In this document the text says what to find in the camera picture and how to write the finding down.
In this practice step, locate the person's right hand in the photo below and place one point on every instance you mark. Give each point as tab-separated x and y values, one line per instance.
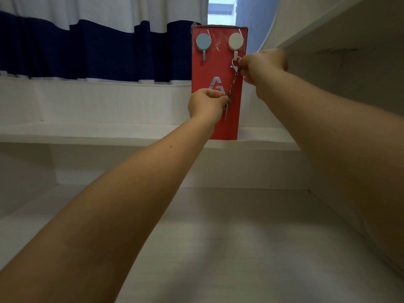
260	67

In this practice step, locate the person's left hand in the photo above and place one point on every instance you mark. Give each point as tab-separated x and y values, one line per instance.
205	105

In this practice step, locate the person's left forearm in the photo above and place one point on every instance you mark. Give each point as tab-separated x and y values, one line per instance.
104	214

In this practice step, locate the person's right forearm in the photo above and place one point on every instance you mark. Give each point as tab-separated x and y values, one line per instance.
341	148

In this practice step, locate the white round hook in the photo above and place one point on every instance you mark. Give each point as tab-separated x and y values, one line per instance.
235	43

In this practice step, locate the blue round hook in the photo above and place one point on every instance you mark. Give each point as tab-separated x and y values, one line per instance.
204	44

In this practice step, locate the window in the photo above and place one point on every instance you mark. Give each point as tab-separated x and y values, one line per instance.
222	10

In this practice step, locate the white wooden shelf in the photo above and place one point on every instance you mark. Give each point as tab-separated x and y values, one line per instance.
94	134

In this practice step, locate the navy and white curtain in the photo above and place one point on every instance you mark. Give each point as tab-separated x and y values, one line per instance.
94	44

